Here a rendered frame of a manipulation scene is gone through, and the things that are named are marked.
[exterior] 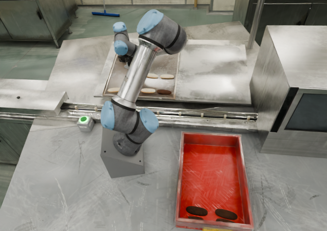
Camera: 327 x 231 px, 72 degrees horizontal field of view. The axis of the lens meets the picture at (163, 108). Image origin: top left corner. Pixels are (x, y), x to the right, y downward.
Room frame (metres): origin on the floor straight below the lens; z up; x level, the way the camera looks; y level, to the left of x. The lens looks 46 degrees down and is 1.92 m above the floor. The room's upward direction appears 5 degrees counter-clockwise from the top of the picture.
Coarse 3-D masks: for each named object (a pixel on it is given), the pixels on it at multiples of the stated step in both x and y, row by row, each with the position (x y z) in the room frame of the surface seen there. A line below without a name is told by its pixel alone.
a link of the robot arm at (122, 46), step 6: (114, 36) 1.21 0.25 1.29; (120, 36) 1.17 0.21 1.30; (126, 36) 1.20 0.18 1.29; (114, 42) 1.14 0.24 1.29; (120, 42) 1.12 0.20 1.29; (126, 42) 1.15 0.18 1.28; (114, 48) 1.11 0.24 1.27; (120, 48) 1.10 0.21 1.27; (126, 48) 1.11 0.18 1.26; (132, 48) 1.14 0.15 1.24; (120, 54) 1.11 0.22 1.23
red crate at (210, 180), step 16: (192, 144) 0.74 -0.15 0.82; (192, 160) 0.64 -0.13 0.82; (208, 160) 0.63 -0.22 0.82; (224, 160) 0.62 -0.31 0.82; (192, 176) 0.55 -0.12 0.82; (208, 176) 0.54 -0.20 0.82; (224, 176) 0.53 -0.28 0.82; (192, 192) 0.46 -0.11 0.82; (208, 192) 0.46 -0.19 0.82; (224, 192) 0.45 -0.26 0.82; (240, 192) 0.44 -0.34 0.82; (208, 208) 0.38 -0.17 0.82; (224, 208) 0.38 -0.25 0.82; (240, 208) 0.37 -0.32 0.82
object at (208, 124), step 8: (0, 112) 1.10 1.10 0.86; (64, 112) 1.05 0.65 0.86; (72, 112) 1.05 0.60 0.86; (80, 112) 1.04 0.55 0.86; (88, 112) 1.03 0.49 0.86; (96, 112) 1.03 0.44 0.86; (64, 120) 1.02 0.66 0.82; (72, 120) 1.00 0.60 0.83; (96, 120) 0.97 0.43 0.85; (160, 120) 0.92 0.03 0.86; (168, 120) 0.91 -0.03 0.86; (176, 120) 0.90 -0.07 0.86; (184, 120) 0.90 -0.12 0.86; (192, 120) 0.89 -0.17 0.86; (200, 120) 0.89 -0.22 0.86; (208, 120) 0.88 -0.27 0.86; (216, 120) 0.88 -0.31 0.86; (224, 120) 0.87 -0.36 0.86; (184, 128) 0.87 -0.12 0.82; (192, 128) 0.85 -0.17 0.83; (200, 128) 0.85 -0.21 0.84; (208, 128) 0.84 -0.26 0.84; (216, 128) 0.83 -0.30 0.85; (224, 128) 0.82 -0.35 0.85; (232, 128) 0.81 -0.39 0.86; (240, 128) 0.80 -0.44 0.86; (248, 128) 0.80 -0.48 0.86; (256, 128) 0.79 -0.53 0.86
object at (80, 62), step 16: (192, 32) 2.05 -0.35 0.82; (208, 32) 2.03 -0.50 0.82; (224, 32) 2.00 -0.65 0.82; (240, 32) 1.98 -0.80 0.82; (64, 48) 1.95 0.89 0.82; (80, 48) 1.93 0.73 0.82; (96, 48) 1.90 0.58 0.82; (256, 48) 1.68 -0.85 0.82; (64, 64) 1.68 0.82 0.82; (80, 64) 1.66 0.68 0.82; (96, 64) 1.64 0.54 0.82; (64, 80) 1.45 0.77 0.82; (80, 80) 1.44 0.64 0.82; (96, 80) 1.42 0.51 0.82; (80, 96) 1.25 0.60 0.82; (32, 128) 0.97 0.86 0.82; (48, 128) 0.96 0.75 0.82
